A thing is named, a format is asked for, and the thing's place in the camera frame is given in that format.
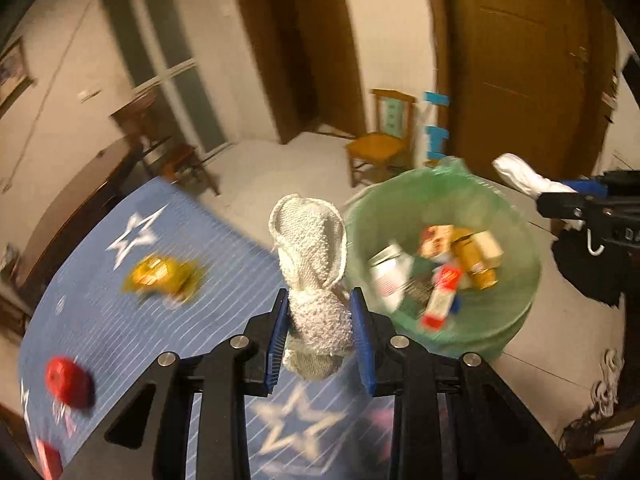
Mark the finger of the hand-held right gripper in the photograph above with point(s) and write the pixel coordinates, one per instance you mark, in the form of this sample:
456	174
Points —
592	188
565	205

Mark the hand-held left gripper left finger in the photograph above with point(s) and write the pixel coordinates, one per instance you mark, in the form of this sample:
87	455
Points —
277	347

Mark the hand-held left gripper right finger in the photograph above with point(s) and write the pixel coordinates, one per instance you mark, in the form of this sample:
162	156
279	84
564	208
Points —
362	345

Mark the white foam fruit net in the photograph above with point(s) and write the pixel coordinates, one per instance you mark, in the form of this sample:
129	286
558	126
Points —
315	310

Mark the white medicine box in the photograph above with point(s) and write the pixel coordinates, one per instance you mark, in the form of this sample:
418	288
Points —
390	272

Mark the beige block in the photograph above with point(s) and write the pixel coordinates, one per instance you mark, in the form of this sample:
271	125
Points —
489	245

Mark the white printed tube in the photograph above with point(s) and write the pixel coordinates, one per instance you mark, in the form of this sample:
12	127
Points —
440	295

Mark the blue bottle cap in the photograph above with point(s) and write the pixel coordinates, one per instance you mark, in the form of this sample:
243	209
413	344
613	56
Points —
456	305

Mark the bin with green liner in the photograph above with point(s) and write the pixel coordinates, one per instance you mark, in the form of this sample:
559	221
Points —
500	320

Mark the brown wooden door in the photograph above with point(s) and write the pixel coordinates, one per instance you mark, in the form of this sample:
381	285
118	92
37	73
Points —
525	85

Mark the blue star-print tablecloth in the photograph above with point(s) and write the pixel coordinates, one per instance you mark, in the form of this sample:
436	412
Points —
150	340

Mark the yellow snack wrapper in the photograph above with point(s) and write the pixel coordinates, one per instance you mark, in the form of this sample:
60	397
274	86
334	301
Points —
157	275

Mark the blue plastic stool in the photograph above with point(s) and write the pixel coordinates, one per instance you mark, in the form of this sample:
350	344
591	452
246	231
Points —
435	140

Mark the small light wooden chair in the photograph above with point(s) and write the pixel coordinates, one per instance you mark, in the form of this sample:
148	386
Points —
375	147

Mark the red apple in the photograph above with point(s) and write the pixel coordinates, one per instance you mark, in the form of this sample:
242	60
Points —
65	380

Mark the dark wooden chair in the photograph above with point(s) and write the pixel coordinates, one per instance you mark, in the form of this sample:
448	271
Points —
170	160

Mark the patterned dark cloth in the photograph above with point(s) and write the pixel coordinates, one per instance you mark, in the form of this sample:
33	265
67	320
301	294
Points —
600	425

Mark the brown dining table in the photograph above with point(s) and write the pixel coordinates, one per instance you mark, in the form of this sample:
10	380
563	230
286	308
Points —
75	200

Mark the white glass door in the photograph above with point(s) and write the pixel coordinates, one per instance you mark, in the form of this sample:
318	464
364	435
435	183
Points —
165	70

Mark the brown door frame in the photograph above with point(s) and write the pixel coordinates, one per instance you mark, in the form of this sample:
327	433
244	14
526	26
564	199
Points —
320	60

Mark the framed wall picture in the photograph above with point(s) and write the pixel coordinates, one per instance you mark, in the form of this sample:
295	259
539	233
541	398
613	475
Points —
12	72

